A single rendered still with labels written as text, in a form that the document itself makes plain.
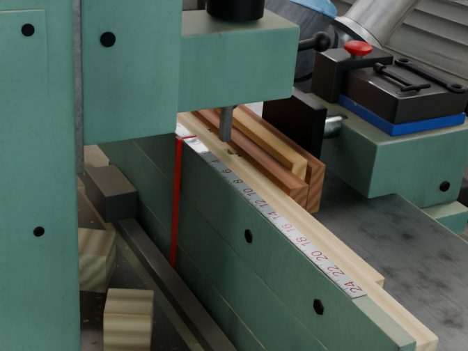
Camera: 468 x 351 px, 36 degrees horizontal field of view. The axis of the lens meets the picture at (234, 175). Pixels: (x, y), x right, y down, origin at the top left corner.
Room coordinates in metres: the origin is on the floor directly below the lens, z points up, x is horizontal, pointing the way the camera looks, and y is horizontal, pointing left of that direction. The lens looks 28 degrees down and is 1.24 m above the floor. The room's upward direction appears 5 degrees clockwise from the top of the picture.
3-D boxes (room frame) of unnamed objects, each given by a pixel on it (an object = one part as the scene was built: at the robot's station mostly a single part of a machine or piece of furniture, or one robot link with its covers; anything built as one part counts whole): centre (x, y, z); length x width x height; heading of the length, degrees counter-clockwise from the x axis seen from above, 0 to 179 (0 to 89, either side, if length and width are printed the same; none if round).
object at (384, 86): (0.73, -0.16, 0.99); 0.13 x 0.11 x 0.06; 32
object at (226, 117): (0.63, 0.01, 0.97); 0.01 x 0.01 x 0.05; 32
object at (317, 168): (0.68, -0.02, 0.93); 0.21 x 0.02 x 0.05; 32
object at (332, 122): (0.68, -0.08, 0.95); 0.09 x 0.07 x 0.09; 32
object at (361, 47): (0.74, -0.12, 1.02); 0.03 x 0.03 x 0.01
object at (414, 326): (0.61, 0.02, 0.93); 0.60 x 0.02 x 0.05; 32
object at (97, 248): (0.59, 0.13, 0.82); 0.05 x 0.04 x 0.04; 179
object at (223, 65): (0.62, 0.03, 1.03); 0.14 x 0.07 x 0.09; 122
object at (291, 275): (0.60, 0.04, 0.93); 0.60 x 0.02 x 0.06; 32
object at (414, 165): (0.72, -0.16, 0.92); 0.15 x 0.13 x 0.09; 32
